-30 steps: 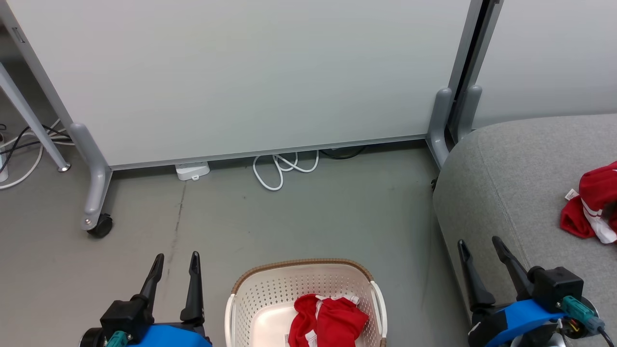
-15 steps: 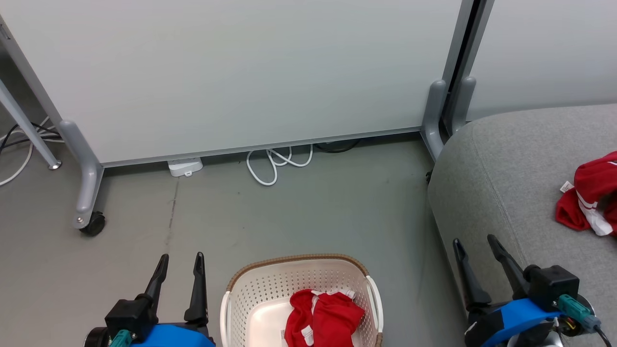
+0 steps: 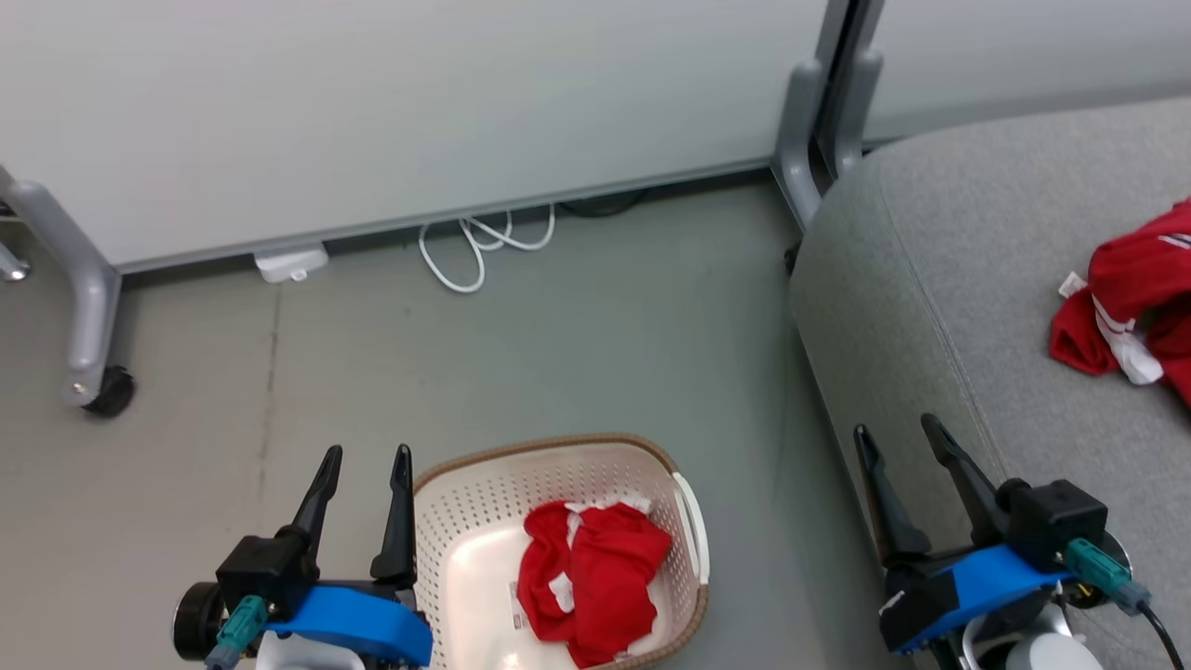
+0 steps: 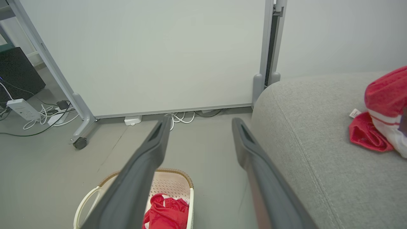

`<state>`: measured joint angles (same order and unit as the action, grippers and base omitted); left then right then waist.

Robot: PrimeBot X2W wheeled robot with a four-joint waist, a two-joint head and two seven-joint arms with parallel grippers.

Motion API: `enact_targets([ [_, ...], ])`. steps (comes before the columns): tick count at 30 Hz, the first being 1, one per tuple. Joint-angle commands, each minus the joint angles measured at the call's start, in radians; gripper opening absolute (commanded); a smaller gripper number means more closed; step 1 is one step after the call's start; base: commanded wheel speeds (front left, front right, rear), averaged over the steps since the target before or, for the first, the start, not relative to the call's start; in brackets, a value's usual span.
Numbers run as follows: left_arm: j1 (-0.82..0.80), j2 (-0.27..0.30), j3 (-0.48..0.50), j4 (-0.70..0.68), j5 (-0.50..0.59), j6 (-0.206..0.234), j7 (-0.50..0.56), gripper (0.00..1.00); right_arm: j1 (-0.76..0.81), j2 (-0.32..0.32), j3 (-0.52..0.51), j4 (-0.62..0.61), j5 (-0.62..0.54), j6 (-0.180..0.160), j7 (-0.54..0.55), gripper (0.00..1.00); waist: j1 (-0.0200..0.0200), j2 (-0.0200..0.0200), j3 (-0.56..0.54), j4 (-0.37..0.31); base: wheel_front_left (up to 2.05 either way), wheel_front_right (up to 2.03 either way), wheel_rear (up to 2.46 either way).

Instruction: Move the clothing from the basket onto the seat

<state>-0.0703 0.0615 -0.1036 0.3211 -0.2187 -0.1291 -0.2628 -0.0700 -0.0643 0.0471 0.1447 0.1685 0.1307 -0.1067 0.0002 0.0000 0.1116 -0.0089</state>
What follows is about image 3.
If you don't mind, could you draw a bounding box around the red garment with white collar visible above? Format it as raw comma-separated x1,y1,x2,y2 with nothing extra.
515,497,674,670

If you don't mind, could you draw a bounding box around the right teal camera connector cable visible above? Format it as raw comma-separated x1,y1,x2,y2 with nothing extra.
1063,537,1191,670

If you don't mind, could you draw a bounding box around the teal camera connector cable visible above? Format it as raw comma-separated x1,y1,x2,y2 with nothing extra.
204,596,270,670
1063,537,1191,670

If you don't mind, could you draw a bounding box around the large black caster wheel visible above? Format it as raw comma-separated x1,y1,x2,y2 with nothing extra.
82,365,138,419

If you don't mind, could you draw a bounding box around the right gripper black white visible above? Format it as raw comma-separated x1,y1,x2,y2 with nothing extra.
853,413,1134,670

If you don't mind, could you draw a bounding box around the white power adapter box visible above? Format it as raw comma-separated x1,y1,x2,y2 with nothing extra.
252,243,331,285

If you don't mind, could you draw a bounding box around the left teal camera connector cable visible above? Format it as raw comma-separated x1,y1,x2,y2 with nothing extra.
204,596,270,670

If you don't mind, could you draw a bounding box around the large white partition panel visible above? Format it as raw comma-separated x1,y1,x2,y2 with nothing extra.
0,0,852,276

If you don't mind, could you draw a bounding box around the white looped floor cable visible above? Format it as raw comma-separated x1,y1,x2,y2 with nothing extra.
416,204,557,296

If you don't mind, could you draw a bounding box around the long grey partition leg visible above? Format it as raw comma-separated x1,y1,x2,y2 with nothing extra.
0,178,123,409

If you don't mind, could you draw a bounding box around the grey fabric sofa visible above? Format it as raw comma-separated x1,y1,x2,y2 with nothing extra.
788,97,1191,670

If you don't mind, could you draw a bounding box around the short grey partition leg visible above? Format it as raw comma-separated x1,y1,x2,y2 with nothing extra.
823,47,884,181
769,60,828,233

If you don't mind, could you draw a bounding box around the narrow white partition panel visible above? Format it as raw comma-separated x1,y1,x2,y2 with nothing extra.
837,0,1191,146

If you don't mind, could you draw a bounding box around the black floor cable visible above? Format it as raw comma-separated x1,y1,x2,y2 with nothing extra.
558,189,649,220

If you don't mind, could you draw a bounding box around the cream plastic laundry basket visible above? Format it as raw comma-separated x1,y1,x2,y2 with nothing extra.
412,433,712,670

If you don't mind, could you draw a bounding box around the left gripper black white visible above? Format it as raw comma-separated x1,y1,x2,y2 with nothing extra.
171,443,417,663

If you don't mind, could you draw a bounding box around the red garment with white strip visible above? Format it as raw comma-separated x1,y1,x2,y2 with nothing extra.
1049,197,1191,409

